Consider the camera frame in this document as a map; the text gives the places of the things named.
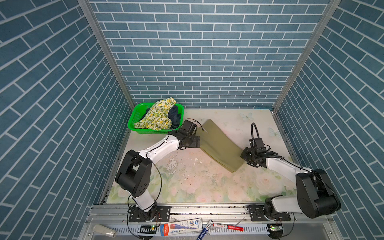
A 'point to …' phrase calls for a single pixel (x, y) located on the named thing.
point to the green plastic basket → (137, 114)
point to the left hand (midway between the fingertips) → (197, 143)
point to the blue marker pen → (204, 230)
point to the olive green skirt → (221, 146)
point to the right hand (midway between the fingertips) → (242, 155)
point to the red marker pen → (234, 228)
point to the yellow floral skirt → (157, 117)
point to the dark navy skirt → (175, 117)
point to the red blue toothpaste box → (181, 226)
